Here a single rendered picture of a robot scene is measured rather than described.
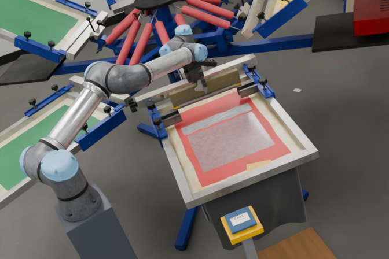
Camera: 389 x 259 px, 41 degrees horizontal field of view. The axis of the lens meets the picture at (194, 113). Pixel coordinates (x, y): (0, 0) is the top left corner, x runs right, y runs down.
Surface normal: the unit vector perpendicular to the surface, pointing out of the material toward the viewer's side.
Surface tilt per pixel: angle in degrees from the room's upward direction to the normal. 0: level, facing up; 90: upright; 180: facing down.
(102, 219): 90
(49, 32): 32
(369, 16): 0
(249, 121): 0
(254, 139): 0
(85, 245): 90
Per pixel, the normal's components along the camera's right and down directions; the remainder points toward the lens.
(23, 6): 0.27, -0.71
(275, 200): 0.55, 0.44
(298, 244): -0.26, -0.80
